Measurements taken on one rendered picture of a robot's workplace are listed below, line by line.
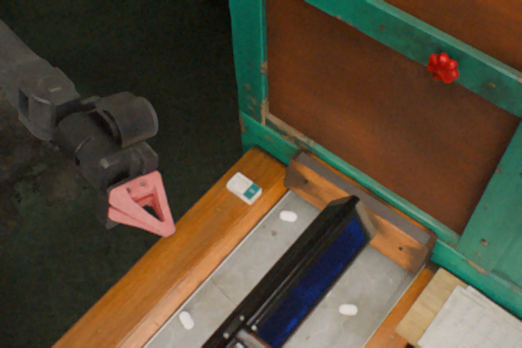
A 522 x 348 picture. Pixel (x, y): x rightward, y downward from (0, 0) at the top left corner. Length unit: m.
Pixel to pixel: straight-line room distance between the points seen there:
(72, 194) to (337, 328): 1.31
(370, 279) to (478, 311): 0.20
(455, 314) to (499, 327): 0.07
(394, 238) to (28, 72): 0.66
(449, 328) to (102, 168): 0.68
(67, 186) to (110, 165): 1.55
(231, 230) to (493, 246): 0.47
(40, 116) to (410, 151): 0.56
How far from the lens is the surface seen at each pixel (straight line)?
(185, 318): 1.18
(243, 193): 1.24
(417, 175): 1.08
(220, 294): 1.21
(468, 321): 1.18
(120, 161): 0.76
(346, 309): 1.18
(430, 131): 0.98
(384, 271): 1.23
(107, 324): 1.19
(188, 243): 1.23
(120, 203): 0.75
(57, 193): 2.28
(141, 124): 0.85
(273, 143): 1.28
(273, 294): 0.80
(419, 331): 1.16
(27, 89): 0.87
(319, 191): 1.19
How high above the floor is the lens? 1.85
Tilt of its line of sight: 58 degrees down
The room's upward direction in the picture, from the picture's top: 3 degrees counter-clockwise
